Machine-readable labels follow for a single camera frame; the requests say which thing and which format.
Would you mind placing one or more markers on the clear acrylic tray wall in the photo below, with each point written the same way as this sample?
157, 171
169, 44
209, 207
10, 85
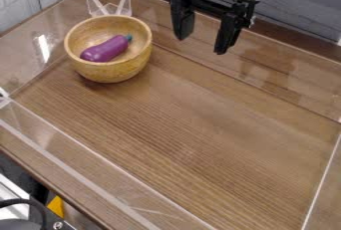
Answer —
212, 142

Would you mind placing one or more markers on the yellow label sticker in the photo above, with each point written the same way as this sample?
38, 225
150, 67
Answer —
57, 206

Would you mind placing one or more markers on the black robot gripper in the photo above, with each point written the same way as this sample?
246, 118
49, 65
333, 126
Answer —
240, 8

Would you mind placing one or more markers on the brown wooden bowl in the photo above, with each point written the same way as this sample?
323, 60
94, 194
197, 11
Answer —
95, 31

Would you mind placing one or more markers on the purple toy eggplant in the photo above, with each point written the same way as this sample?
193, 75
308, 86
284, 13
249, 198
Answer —
103, 52

